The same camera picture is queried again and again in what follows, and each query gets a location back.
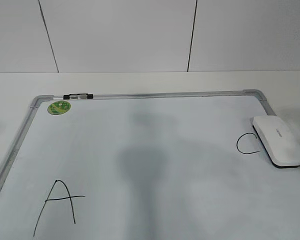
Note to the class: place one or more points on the white board eraser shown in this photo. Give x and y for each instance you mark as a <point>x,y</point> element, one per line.
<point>278,140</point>

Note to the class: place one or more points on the round green magnet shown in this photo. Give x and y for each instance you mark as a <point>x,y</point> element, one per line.
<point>59,107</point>

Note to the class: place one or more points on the white board with grey frame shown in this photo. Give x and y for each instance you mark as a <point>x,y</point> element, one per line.
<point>174,166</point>

